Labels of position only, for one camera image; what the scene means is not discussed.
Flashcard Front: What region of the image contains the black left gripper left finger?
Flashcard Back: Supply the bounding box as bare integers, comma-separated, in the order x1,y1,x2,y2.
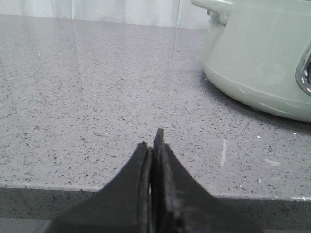
47,142,152,233

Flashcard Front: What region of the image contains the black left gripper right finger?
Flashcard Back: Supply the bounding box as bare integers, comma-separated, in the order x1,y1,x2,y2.
151,128,264,233

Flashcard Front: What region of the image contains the pale green electric cooking pot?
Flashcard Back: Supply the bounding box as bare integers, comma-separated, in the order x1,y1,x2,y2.
192,0,311,122

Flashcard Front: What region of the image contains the white curtain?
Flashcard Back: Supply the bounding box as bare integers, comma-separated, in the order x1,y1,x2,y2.
0,0,210,29

